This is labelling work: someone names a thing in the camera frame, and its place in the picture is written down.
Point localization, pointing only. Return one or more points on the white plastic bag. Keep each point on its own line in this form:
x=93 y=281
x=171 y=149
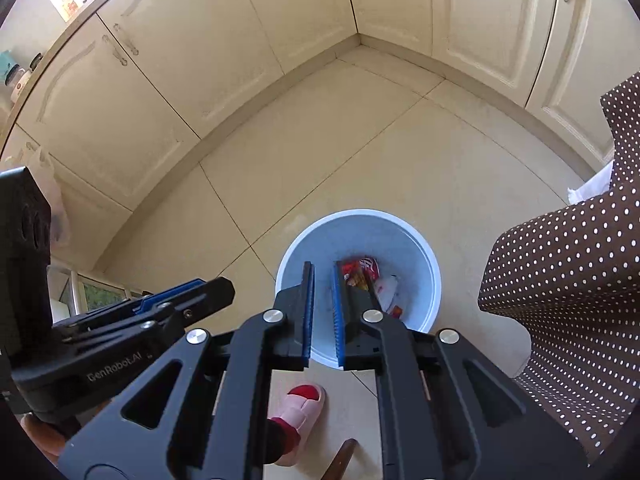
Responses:
x=387 y=291

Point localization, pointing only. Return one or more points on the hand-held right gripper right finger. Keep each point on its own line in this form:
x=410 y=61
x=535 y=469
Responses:
x=339 y=320

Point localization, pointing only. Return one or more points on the cream lower cabinets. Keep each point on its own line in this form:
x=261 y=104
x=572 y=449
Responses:
x=175 y=85

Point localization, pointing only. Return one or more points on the person's left hand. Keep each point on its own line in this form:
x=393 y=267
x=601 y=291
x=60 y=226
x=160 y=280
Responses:
x=45 y=437

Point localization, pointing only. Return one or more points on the crushed red drink can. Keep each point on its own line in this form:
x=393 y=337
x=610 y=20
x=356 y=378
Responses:
x=369 y=266

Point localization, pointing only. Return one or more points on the red yellow snack wrapper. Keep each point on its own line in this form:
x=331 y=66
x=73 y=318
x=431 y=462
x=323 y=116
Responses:
x=352 y=280

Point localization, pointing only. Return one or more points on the pink slipper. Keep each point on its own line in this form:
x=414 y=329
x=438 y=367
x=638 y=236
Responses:
x=300 y=415

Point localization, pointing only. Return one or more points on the white under cloth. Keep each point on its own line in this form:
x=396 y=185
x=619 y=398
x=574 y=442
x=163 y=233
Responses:
x=590 y=187

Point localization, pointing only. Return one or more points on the small dark jar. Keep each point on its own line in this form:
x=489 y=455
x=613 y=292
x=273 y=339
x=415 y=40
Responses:
x=36 y=62

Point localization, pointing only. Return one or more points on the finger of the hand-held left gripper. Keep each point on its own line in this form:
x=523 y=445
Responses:
x=170 y=294
x=210 y=297

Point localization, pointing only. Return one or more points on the brown polka-dot tablecloth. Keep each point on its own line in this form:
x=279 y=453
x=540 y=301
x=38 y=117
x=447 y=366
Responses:
x=575 y=285

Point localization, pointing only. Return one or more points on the person's foot red sock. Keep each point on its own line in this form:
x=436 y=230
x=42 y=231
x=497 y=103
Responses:
x=305 y=393

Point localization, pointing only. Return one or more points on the brown wooden chair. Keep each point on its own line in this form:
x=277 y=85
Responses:
x=340 y=460

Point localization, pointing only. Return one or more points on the windowsill bottle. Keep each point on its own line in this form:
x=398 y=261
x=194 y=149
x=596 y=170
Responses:
x=69 y=4

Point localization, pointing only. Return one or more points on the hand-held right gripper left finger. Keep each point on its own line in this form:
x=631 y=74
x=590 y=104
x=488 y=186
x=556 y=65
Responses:
x=309 y=320

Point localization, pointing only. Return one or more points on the large jar with label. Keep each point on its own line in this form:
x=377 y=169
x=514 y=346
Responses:
x=21 y=87

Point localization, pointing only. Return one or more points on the blue plastic bucket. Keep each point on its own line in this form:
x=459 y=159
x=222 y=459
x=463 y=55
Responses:
x=400 y=240

